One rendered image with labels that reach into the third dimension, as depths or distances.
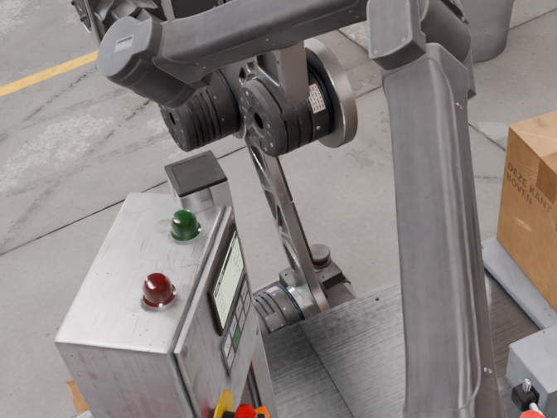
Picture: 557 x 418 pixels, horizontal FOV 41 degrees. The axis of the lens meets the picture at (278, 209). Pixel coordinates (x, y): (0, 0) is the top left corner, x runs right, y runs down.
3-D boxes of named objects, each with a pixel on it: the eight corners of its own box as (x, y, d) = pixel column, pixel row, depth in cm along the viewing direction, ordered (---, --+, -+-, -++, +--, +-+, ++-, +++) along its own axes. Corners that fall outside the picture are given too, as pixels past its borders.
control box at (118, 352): (116, 467, 69) (50, 342, 56) (171, 321, 81) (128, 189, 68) (221, 482, 67) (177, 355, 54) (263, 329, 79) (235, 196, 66)
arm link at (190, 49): (482, -56, 70) (428, -120, 63) (478, 78, 66) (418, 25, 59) (164, 60, 99) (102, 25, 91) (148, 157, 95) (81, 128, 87)
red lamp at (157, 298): (139, 309, 58) (132, 290, 56) (150, 284, 59) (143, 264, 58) (171, 313, 57) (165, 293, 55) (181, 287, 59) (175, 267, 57)
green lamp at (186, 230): (167, 244, 63) (161, 224, 61) (176, 222, 64) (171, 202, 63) (197, 246, 62) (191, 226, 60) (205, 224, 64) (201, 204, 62)
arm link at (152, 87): (170, 23, 97) (138, 3, 93) (204, 56, 90) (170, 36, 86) (132, 82, 99) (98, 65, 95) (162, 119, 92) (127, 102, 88)
